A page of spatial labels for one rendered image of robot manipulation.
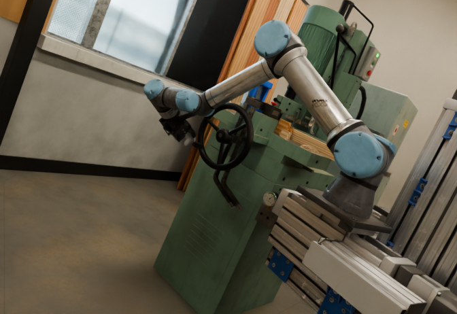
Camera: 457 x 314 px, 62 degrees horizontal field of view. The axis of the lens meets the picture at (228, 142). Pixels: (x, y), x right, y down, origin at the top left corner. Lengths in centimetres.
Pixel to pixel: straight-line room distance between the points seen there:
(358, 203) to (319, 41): 89
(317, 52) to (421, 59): 251
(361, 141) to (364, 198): 22
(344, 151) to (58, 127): 206
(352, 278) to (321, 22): 118
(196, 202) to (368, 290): 110
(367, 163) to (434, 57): 327
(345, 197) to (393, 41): 331
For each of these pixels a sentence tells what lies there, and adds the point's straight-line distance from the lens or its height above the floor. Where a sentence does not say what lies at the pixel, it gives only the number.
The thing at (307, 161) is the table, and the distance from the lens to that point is 158.
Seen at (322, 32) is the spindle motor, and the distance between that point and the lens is 183.
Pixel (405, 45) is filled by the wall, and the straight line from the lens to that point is 432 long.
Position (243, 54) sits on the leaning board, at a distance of 342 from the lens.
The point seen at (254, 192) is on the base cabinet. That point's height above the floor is 63.
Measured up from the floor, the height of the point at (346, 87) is 123.
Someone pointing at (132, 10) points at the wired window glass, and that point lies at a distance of 284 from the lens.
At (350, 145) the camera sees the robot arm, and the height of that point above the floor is 99.
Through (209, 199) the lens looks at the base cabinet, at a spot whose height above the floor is 48.
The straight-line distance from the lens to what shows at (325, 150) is 173.
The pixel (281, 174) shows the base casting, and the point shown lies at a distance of 164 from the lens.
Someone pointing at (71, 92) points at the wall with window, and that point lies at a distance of 266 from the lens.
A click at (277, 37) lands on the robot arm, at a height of 119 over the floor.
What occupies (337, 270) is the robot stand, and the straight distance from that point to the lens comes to 102.
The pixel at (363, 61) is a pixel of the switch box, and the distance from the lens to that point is 208.
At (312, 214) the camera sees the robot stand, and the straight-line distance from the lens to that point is 121.
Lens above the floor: 100
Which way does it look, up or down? 8 degrees down
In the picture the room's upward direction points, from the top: 24 degrees clockwise
